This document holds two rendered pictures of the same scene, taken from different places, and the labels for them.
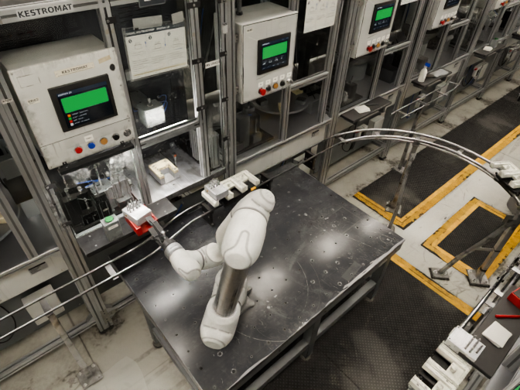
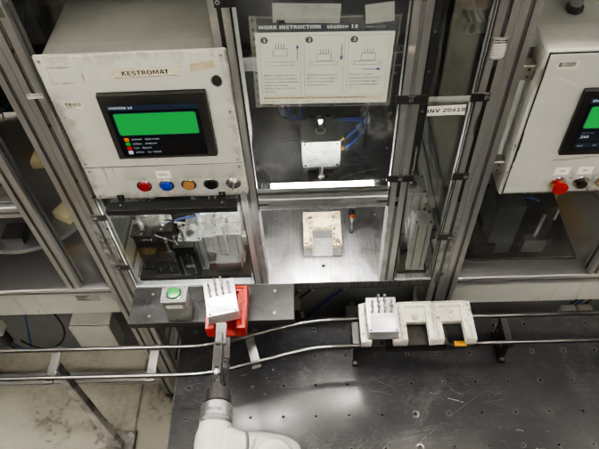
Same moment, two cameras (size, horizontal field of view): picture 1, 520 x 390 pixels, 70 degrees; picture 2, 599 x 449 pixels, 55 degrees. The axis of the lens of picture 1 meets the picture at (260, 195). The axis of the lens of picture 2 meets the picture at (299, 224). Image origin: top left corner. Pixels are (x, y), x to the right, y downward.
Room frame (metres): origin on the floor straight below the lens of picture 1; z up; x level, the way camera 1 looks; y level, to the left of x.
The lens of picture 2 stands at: (0.92, -0.21, 2.54)
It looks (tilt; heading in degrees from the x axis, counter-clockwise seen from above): 51 degrees down; 45
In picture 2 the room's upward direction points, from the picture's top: 3 degrees counter-clockwise
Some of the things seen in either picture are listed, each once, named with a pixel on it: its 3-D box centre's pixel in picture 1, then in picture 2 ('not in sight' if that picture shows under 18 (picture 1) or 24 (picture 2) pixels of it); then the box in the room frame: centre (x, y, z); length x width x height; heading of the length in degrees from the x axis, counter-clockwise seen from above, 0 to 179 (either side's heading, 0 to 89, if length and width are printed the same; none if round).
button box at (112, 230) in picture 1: (111, 226); (177, 300); (1.35, 0.78, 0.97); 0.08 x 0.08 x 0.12; 42
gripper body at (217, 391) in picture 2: (166, 243); (218, 387); (1.23, 0.46, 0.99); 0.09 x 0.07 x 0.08; 42
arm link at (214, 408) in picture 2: (174, 251); (217, 413); (1.17, 0.41, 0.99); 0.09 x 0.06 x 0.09; 132
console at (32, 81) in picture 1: (71, 100); (160, 103); (1.53, 0.88, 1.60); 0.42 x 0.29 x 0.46; 132
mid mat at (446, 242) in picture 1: (477, 235); not in sight; (2.31, -1.97, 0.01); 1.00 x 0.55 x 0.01; 132
